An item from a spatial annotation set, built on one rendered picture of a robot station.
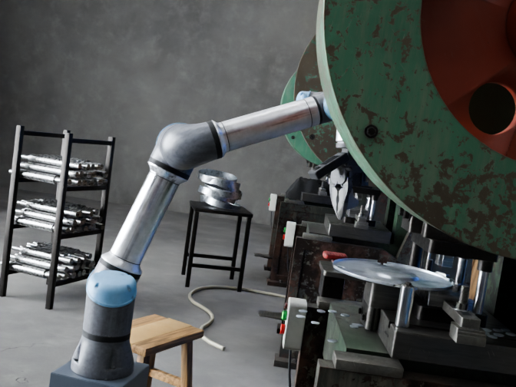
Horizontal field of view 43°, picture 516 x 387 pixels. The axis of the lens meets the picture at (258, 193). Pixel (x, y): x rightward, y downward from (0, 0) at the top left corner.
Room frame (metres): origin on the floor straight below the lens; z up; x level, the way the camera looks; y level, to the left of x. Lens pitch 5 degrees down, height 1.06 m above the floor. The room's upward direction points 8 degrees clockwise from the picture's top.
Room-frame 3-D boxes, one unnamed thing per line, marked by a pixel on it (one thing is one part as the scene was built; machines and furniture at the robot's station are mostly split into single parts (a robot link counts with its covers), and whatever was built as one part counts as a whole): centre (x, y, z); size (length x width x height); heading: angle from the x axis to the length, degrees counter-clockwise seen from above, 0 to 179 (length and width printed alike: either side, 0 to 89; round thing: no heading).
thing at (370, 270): (1.57, -0.35, 0.78); 0.29 x 0.29 x 0.01
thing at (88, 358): (1.57, 0.32, 0.50); 0.15 x 0.15 x 0.10
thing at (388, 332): (1.57, -0.48, 0.68); 0.45 x 0.30 x 0.06; 0
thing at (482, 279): (1.48, -0.54, 0.81); 0.02 x 0.02 x 0.14
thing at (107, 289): (1.57, 0.32, 0.62); 0.13 x 0.12 x 0.14; 14
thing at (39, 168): (3.68, 1.11, 0.47); 0.46 x 0.43 x 0.95; 70
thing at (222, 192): (4.60, 0.25, 0.40); 0.45 x 0.40 x 0.79; 12
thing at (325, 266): (1.57, -0.30, 0.72); 0.25 x 0.14 x 0.14; 90
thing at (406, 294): (1.39, -0.35, 0.75); 0.03 x 0.03 x 0.10; 0
